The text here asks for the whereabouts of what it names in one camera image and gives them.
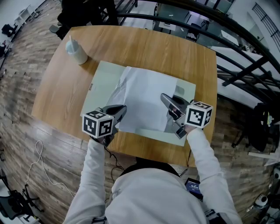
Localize black device with screen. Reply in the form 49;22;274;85
185;177;203;201

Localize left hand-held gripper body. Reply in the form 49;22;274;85
82;106;120;147

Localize black office chair by table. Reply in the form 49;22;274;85
49;0;119;40

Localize black chair with jacket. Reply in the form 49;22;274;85
231;101;280;153

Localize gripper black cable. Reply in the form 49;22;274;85
178;148;193;176
103;144;126;172

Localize white round camera device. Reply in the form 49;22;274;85
254;193;269;208

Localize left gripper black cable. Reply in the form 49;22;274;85
103;144;126;172

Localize white cup with tissue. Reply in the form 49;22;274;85
65;35;88;66

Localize person's black trousers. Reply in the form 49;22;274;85
119;157;181;178

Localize yellow hanging toy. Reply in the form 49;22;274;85
263;111;274;128

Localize white board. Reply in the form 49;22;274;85
248;150;280;167

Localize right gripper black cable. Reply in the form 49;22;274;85
178;148;193;176

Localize person's right forearm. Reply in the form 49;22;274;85
185;128;226;194

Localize small black office chair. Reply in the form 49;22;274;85
1;23;19;38

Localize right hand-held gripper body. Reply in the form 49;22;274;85
168;101;214;140

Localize pale green cutting mat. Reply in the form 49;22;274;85
80;60;197;147

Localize white floor cable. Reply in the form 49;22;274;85
26;140;75;198

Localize black swivel chair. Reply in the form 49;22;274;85
0;168;45;222

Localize person's left forearm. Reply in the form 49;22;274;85
80;138;110;199

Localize small white desk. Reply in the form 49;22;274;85
14;4;32;25

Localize person's white sweater torso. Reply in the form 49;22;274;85
105;168;208;224

